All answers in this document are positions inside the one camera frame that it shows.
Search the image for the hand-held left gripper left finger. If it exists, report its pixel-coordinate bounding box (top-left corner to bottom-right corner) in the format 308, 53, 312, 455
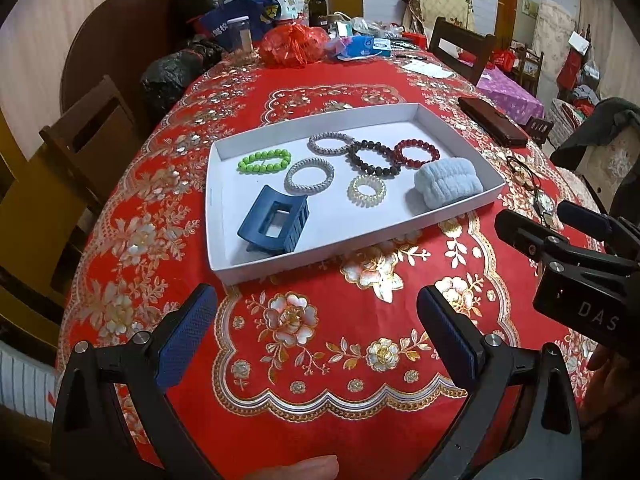
50, 282, 223, 480

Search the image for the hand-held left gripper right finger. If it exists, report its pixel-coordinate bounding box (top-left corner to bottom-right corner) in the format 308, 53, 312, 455
407, 285, 583, 480

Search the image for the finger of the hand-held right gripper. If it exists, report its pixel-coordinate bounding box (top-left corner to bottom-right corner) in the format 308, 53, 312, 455
557, 201, 615, 241
495, 208, 609, 274

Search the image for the light blue fluffy scrunchie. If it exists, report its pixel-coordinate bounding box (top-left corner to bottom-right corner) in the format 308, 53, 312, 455
414, 157, 485, 211

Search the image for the red bead bracelet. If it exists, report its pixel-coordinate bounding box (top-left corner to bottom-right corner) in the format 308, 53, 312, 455
393, 138, 441, 170

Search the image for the blue hair claw clip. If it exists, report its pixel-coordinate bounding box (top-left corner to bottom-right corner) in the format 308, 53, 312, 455
236, 184, 311, 254

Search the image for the white shallow cardboard box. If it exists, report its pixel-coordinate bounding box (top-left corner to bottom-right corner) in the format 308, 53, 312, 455
205, 102, 507, 286

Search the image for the clear yellow coil hair tie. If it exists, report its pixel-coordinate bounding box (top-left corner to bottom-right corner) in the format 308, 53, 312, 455
347, 175, 388, 208

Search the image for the green bead bracelet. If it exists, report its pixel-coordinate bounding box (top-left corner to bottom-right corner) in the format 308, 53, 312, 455
236, 148, 292, 176

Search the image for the silver braided bracelet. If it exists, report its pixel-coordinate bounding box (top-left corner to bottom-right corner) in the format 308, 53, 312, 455
284, 156, 335, 195

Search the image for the dark brown bead bracelet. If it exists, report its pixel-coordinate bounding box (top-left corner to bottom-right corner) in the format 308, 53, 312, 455
347, 139, 401, 178

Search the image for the white pearl bracelet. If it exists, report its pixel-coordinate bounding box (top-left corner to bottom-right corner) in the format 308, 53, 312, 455
306, 131, 357, 157

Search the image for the person's right hand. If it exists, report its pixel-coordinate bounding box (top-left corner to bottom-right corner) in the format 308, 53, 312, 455
586, 339, 640, 443

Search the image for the person's left hand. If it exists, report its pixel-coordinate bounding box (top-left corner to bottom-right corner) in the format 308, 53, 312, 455
240, 454, 341, 480

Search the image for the silver gold wristwatch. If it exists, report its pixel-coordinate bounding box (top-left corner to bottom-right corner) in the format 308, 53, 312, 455
534, 190, 563, 231

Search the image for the dark jacket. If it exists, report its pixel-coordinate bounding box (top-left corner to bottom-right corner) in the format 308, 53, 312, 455
550, 97, 640, 216

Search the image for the small dark wooden chair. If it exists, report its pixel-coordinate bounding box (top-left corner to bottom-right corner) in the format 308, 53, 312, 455
525, 116, 556, 148

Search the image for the red floral tablecloth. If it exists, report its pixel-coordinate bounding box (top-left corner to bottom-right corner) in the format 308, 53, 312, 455
57, 50, 608, 480

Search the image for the brown leather wallet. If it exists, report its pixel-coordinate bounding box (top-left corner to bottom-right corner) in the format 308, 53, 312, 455
457, 96, 530, 148

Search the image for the purple tablecloth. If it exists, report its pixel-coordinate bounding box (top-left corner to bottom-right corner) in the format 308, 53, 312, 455
475, 70, 546, 121

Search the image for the white radiator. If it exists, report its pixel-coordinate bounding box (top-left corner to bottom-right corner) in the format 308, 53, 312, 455
0, 342, 58, 423

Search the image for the light wooden chair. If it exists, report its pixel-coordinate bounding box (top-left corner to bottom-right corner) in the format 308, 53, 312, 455
0, 170, 96, 356

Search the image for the white paper sheet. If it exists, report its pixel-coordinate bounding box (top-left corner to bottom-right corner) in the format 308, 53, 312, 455
402, 59, 453, 79

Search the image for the brown wooden chair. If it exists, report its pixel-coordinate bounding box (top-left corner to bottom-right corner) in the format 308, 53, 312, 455
39, 75, 146, 211

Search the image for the blue tissue packet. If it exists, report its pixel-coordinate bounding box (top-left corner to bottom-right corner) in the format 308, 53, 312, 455
325, 35, 393, 61

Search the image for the beige quilted floral cloth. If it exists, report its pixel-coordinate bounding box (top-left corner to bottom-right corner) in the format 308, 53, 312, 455
400, 0, 476, 36

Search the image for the small black plastic bag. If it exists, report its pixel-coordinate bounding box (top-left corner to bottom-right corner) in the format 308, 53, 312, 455
140, 37, 228, 116

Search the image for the red plastic bag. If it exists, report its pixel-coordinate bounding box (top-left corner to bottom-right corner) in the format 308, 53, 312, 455
258, 24, 331, 68

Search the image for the clear plastic jar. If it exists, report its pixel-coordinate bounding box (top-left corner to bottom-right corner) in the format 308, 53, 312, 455
232, 16, 253, 56

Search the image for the round wooden tabletop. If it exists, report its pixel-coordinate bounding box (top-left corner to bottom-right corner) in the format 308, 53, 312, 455
60, 0, 173, 111

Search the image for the blue bag with yellow logo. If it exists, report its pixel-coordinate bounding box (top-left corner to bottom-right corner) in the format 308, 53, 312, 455
199, 0, 281, 51

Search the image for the hair tie with beige charm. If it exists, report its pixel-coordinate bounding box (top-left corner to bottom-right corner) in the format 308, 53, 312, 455
506, 156, 535, 183

